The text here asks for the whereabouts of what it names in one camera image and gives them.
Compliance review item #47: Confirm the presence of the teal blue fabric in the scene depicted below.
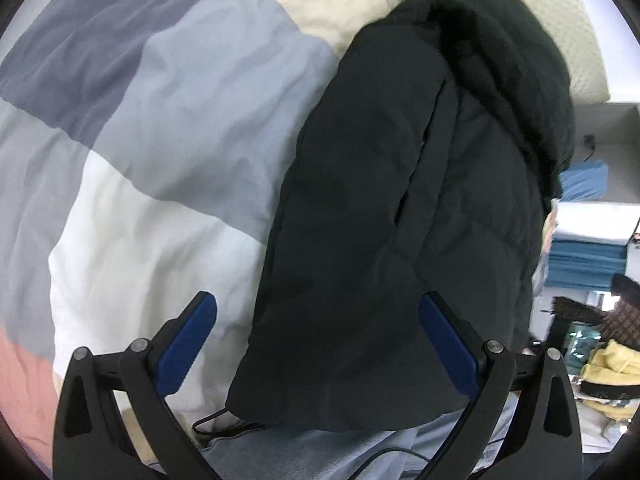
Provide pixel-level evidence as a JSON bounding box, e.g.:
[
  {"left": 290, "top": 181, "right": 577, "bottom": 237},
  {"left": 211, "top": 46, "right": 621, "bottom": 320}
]
[{"left": 544, "top": 240, "right": 627, "bottom": 292}]

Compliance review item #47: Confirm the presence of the pastel patchwork bed quilt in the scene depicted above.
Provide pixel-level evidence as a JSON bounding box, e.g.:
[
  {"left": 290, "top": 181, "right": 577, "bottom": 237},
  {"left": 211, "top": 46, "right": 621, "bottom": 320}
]
[{"left": 1, "top": 0, "right": 402, "bottom": 470}]

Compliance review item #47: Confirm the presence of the yellow hoodie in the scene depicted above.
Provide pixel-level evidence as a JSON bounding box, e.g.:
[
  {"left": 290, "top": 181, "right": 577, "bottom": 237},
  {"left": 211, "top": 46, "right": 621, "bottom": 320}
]
[{"left": 576, "top": 339, "right": 639, "bottom": 420}]

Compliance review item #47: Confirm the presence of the black puffer jacket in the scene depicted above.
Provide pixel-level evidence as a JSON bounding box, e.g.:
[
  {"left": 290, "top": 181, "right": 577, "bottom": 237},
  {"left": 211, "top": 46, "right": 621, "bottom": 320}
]
[{"left": 226, "top": 0, "right": 575, "bottom": 431}]

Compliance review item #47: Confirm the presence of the grey bedside shelf cabinet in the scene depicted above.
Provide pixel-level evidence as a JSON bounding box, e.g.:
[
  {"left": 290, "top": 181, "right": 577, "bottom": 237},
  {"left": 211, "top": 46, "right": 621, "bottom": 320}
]
[{"left": 554, "top": 102, "right": 640, "bottom": 246}]

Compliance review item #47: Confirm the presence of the cream quilted headboard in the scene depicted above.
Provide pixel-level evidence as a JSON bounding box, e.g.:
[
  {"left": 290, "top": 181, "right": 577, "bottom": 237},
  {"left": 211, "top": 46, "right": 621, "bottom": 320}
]
[{"left": 523, "top": 0, "right": 610, "bottom": 105}]

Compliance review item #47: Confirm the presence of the brown plaid garment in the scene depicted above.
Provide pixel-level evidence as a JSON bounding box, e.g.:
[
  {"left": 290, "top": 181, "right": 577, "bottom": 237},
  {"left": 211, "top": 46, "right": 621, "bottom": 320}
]
[{"left": 551, "top": 273, "right": 639, "bottom": 350}]

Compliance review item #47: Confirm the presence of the light blue folded cloth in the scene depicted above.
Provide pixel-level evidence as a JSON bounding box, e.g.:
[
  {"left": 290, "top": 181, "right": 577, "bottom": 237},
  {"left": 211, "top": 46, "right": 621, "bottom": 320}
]
[{"left": 560, "top": 160, "right": 608, "bottom": 202}]

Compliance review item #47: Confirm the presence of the blue jeans leg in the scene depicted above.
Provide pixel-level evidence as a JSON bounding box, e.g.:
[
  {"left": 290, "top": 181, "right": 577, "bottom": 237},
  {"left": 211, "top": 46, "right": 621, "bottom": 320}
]
[{"left": 199, "top": 393, "right": 522, "bottom": 480}]

